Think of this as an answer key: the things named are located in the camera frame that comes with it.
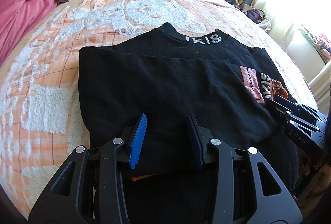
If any black orange sweatshirt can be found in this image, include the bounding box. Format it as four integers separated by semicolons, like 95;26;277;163
78;22;311;224

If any bag of clothes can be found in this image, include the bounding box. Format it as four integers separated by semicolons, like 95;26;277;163
235;4;272;32

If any right hand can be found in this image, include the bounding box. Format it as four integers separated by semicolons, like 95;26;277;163
292;155;330;203

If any green floral fabric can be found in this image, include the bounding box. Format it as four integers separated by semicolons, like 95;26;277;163
300;26;330;64

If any orange white fleece blanket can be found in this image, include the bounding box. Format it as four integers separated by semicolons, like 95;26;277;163
1;0;317;218

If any pink blanket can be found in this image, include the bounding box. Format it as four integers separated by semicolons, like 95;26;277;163
1;0;59;63

